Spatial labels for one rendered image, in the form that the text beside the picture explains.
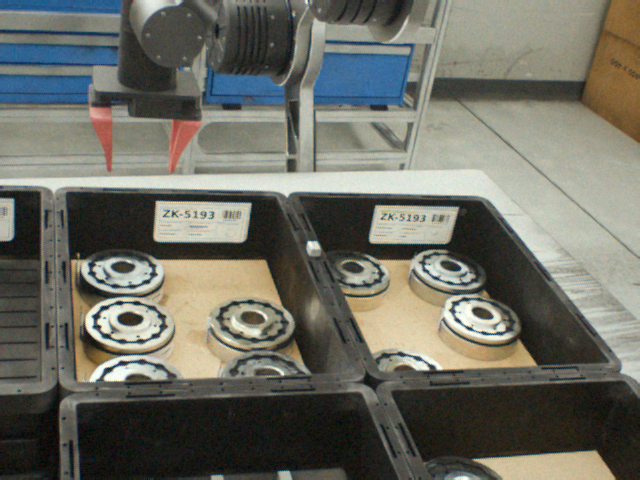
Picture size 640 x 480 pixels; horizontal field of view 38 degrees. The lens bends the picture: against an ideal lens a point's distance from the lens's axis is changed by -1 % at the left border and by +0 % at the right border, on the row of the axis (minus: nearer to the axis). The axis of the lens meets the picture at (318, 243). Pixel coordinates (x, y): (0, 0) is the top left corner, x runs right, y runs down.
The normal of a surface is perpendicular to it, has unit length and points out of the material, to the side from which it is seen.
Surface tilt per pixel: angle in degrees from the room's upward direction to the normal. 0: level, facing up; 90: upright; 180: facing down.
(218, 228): 90
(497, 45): 90
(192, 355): 0
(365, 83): 90
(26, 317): 0
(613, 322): 0
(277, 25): 59
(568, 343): 90
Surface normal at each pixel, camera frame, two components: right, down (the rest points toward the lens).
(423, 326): 0.15, -0.85
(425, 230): 0.25, 0.52
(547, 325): -0.96, 0.00
